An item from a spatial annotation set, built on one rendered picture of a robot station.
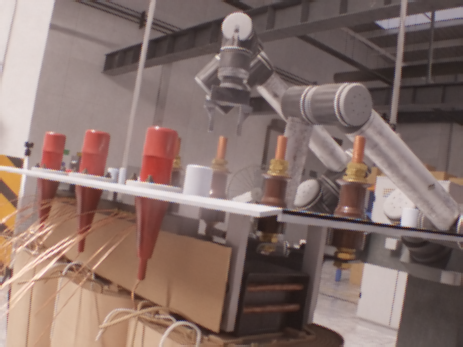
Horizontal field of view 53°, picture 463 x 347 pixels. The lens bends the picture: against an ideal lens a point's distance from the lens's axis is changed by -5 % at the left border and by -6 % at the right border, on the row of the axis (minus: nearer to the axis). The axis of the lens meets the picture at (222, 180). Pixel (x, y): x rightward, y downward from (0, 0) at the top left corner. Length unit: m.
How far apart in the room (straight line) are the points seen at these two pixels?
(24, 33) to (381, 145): 5.35
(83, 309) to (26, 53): 5.36
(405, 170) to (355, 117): 0.34
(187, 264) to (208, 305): 0.11
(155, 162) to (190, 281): 0.26
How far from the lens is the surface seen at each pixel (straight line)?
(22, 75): 6.44
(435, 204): 2.07
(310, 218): 0.62
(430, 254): 2.53
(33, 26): 6.59
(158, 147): 1.04
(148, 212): 1.04
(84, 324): 1.35
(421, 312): 3.45
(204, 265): 1.03
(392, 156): 1.84
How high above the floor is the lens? 1.36
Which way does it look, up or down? 2 degrees up
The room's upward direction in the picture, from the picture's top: 8 degrees clockwise
